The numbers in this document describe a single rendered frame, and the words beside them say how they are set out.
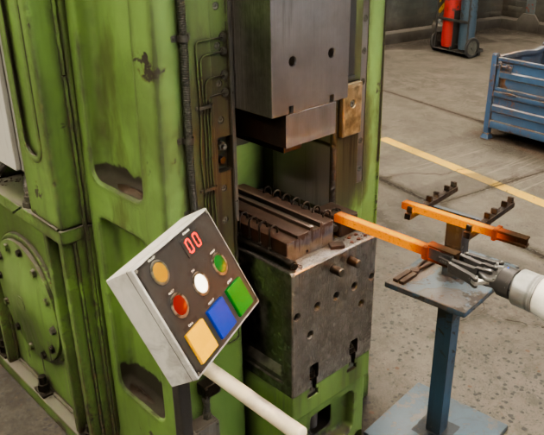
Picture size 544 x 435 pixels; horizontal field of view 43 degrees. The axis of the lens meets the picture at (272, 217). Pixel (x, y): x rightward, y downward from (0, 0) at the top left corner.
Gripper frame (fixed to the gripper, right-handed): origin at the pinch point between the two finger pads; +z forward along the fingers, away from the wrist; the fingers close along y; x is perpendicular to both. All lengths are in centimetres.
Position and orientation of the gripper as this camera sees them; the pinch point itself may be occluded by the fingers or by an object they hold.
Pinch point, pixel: (443, 255)
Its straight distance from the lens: 180.7
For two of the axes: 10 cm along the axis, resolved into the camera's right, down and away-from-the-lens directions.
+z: -6.8, -3.1, 6.6
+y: 7.3, -3.0, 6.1
